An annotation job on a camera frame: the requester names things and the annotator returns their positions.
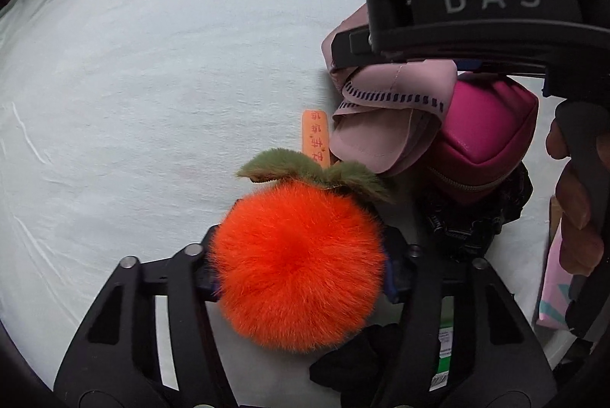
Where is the pink cloth with stitched edge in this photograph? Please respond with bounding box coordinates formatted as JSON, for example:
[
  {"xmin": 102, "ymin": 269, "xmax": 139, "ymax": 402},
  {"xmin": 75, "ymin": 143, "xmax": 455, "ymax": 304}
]
[{"xmin": 320, "ymin": 1, "xmax": 458, "ymax": 178}]

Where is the person's right hand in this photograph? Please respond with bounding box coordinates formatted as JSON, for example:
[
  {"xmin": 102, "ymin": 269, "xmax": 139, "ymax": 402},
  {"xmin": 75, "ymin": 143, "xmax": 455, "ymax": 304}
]
[{"xmin": 546, "ymin": 119, "xmax": 605, "ymax": 275}]

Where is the orange printed tag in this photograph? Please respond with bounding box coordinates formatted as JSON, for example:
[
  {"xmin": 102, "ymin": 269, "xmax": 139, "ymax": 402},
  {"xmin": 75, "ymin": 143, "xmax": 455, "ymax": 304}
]
[{"xmin": 302, "ymin": 109, "xmax": 333, "ymax": 171}]

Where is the magenta zip pouch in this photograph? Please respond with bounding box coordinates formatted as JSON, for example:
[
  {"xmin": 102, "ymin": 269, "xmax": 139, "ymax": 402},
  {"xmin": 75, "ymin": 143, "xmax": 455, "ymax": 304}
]
[{"xmin": 426, "ymin": 72, "xmax": 540, "ymax": 205}]

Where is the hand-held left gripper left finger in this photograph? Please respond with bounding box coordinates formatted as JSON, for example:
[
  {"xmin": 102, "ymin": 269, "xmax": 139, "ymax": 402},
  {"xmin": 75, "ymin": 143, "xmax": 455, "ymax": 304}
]
[{"xmin": 53, "ymin": 224, "xmax": 239, "ymax": 408}]

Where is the orange fluffy plush persimmon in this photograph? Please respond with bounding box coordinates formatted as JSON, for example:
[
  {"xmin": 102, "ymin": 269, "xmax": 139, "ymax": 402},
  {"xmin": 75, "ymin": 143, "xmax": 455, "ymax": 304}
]
[{"xmin": 210, "ymin": 149, "xmax": 396, "ymax": 354}]

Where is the black cloth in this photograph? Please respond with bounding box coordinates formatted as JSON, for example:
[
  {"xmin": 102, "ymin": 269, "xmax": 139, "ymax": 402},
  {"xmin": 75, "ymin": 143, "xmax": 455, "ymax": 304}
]
[{"xmin": 309, "ymin": 323, "xmax": 406, "ymax": 394}]

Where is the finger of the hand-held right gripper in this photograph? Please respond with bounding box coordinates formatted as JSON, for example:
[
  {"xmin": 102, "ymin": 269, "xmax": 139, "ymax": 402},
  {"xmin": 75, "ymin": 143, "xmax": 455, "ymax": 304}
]
[
  {"xmin": 364, "ymin": 0, "xmax": 610, "ymax": 56},
  {"xmin": 330, "ymin": 24, "xmax": 610, "ymax": 78}
]

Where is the green wet wipes packet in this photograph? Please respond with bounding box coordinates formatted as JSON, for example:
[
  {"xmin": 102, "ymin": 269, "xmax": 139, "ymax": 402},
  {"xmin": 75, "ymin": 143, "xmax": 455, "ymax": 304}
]
[{"xmin": 429, "ymin": 294, "xmax": 456, "ymax": 392}]

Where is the printed cardboard box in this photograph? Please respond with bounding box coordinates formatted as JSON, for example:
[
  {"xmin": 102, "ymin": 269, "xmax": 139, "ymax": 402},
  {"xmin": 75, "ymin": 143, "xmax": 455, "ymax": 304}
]
[{"xmin": 536, "ymin": 194, "xmax": 580, "ymax": 330}]

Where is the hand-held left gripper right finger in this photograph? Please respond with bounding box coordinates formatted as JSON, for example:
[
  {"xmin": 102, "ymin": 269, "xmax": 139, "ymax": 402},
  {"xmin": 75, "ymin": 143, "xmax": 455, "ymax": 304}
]
[{"xmin": 381, "ymin": 224, "xmax": 558, "ymax": 408}]

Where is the black patterned scrunchie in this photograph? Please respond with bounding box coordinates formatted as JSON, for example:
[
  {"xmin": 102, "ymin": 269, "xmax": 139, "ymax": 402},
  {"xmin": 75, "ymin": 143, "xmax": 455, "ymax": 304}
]
[{"xmin": 414, "ymin": 160, "xmax": 533, "ymax": 263}]

